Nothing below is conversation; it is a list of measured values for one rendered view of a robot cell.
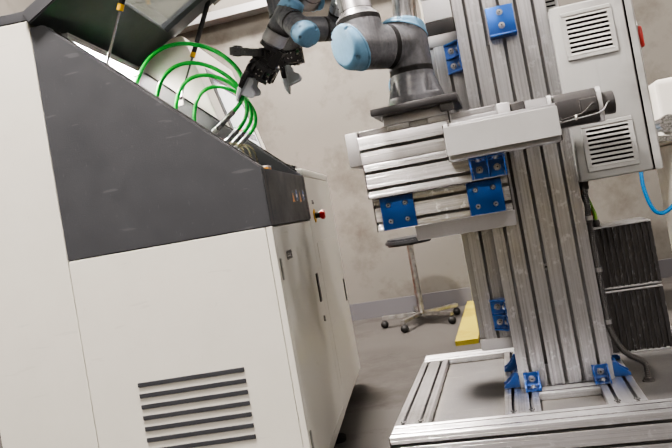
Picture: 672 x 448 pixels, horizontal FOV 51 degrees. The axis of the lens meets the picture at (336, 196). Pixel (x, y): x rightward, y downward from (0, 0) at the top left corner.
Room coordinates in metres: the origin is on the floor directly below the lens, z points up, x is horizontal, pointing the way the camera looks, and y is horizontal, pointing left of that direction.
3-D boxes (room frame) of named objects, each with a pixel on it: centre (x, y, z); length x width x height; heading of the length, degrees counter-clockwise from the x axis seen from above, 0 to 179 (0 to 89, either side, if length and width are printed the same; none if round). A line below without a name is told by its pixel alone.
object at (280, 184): (2.21, 0.17, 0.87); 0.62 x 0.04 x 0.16; 174
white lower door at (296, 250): (2.20, 0.15, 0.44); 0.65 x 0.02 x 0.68; 174
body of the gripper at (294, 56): (2.32, 0.07, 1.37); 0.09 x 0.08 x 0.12; 84
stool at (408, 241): (4.53, -0.39, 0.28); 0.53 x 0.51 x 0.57; 165
